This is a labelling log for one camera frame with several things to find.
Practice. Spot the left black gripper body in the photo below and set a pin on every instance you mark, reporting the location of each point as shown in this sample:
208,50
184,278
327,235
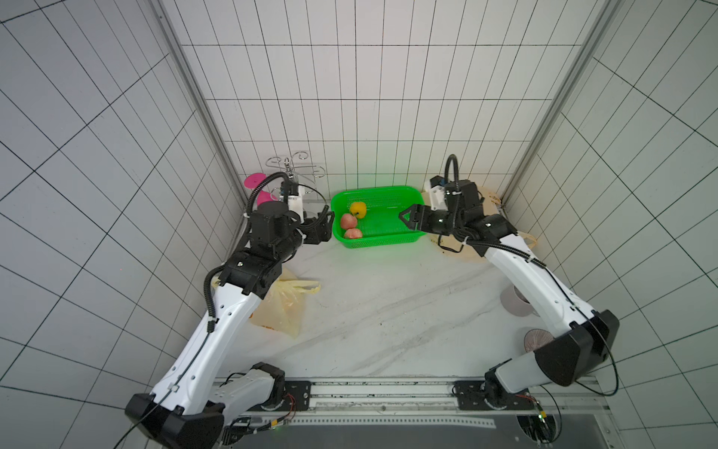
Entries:
288,246

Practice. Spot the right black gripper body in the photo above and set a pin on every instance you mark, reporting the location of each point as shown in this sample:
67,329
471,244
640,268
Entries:
425,218

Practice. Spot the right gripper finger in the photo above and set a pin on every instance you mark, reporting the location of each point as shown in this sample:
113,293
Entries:
414,210
414,221

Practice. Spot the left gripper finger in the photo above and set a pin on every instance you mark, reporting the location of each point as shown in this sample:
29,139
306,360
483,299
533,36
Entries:
325,219
317,235

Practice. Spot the pink peach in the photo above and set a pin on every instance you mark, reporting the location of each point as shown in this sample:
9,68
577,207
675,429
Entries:
353,233
348,221

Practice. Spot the plain beige plastic bag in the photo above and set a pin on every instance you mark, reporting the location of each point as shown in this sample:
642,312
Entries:
494,226

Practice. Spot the yellow printed plastic bag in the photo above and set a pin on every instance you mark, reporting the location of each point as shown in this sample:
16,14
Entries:
283,308

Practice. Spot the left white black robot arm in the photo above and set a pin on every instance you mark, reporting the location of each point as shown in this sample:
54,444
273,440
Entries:
186,409

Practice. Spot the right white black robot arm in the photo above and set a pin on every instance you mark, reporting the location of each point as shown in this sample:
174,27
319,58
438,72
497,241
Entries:
582,336

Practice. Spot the yellow bell pepper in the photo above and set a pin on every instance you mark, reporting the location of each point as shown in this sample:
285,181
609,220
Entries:
358,209

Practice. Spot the green plastic basket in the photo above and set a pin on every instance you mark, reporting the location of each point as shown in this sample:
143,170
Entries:
382,225

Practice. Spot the pink plastic wine glass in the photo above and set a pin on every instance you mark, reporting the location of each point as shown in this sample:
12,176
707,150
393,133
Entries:
252,182

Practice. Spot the silver metal glass rack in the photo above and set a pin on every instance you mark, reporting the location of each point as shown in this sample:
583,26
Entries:
298,165

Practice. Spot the purple mug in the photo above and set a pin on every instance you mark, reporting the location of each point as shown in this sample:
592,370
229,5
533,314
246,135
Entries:
515,303

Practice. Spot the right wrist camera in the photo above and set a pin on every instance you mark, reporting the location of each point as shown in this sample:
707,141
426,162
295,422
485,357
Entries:
435,189

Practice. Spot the aluminium mounting rail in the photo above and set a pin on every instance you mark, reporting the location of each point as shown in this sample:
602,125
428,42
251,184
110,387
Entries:
381,401

